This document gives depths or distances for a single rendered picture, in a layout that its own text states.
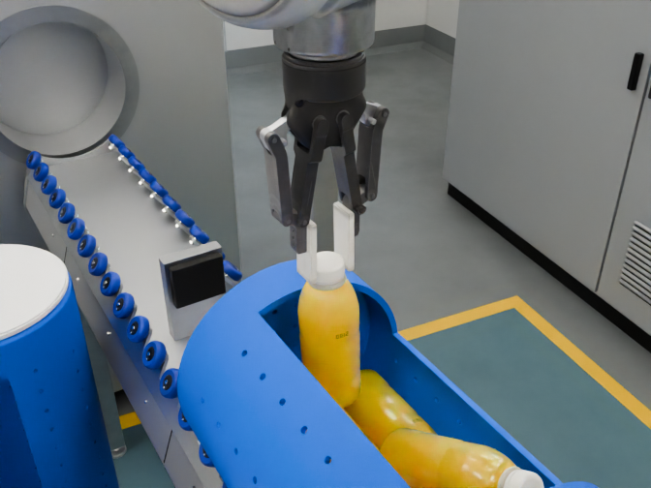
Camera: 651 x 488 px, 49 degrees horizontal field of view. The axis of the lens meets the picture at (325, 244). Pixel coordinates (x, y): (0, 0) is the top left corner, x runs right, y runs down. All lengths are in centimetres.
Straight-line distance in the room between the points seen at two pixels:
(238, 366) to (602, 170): 212
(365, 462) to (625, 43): 212
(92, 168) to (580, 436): 165
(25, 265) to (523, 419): 167
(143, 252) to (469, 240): 206
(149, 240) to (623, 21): 172
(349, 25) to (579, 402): 209
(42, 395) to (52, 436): 9
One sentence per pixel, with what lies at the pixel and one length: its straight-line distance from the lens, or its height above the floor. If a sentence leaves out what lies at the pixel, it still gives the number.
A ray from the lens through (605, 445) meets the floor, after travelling 246.
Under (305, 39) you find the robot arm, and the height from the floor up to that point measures 154.
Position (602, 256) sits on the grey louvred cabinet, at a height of 26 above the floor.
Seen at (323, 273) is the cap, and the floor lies 129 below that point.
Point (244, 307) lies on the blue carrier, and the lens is 82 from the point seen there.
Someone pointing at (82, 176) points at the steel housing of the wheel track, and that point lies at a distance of 183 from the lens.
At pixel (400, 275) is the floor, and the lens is 303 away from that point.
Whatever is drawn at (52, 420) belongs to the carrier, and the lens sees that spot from 129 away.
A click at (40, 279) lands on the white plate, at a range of 126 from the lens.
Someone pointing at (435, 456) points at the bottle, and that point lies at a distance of 78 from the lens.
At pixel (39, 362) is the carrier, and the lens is 122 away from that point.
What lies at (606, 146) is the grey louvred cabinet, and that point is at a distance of 272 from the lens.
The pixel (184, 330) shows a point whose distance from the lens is 124.
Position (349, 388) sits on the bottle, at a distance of 83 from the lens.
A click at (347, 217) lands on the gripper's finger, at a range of 73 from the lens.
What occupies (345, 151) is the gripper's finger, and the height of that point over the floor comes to 142.
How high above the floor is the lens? 171
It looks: 32 degrees down
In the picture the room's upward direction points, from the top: straight up
